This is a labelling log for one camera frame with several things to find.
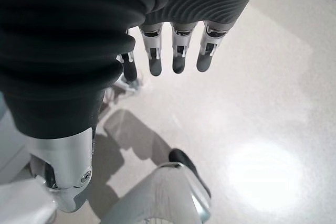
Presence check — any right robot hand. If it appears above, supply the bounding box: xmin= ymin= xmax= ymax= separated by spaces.
xmin=0 ymin=0 xmax=267 ymax=213

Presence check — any right silver robot leg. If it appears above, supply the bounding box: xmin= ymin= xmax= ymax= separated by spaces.
xmin=104 ymin=148 xmax=212 ymax=224

